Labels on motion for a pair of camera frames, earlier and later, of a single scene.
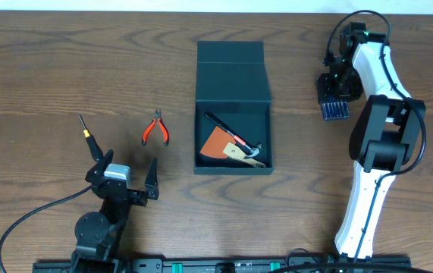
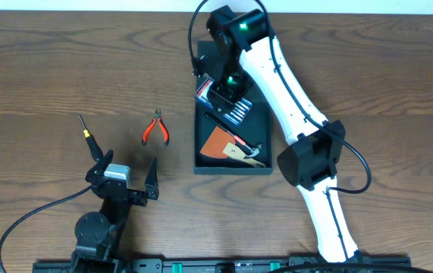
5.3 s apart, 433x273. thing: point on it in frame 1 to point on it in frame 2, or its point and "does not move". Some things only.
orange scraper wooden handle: x=221 y=144 does not move
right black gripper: x=325 y=89 to x=219 y=90
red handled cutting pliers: x=158 y=115 does not move
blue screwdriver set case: x=335 y=110 to x=232 y=112
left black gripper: x=132 y=195 does not move
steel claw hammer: x=252 y=150 does not move
